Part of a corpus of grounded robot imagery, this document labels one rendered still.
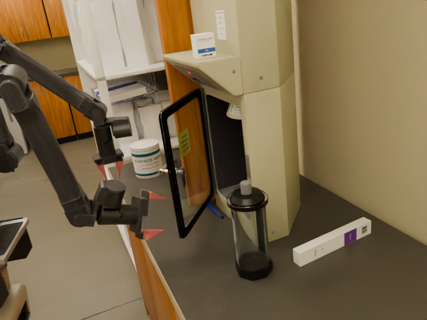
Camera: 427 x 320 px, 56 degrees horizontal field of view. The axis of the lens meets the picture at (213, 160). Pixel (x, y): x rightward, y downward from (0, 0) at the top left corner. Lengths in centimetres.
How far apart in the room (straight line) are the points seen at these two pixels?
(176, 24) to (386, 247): 93
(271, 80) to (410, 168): 48
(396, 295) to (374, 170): 45
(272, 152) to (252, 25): 35
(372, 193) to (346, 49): 48
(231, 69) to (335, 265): 60
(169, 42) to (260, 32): 39
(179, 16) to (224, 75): 40
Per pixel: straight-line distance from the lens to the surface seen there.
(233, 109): 121
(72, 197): 109
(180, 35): 139
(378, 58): 130
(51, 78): 141
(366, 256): 123
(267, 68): 110
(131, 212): 116
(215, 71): 103
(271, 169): 118
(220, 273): 117
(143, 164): 182
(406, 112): 126
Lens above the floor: 165
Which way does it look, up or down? 21 degrees down
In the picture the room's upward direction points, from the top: 7 degrees counter-clockwise
